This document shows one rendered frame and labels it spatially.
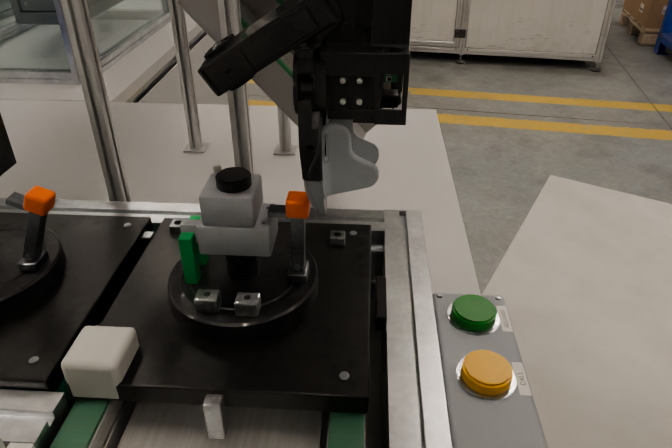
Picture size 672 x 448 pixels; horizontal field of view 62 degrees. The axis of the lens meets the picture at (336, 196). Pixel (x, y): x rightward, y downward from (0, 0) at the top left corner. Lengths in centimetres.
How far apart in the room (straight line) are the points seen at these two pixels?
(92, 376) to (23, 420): 6
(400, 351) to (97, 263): 32
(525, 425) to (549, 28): 417
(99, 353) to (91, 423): 5
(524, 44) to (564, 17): 32
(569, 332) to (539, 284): 9
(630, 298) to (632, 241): 13
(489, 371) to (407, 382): 7
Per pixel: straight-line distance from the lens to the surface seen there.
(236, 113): 67
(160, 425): 53
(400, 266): 59
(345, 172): 44
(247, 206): 47
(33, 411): 51
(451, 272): 75
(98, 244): 65
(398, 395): 47
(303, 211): 47
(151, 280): 58
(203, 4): 68
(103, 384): 49
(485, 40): 451
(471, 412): 47
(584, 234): 89
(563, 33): 456
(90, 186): 101
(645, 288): 82
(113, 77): 154
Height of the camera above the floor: 132
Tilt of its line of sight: 31 degrees down
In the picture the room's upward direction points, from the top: straight up
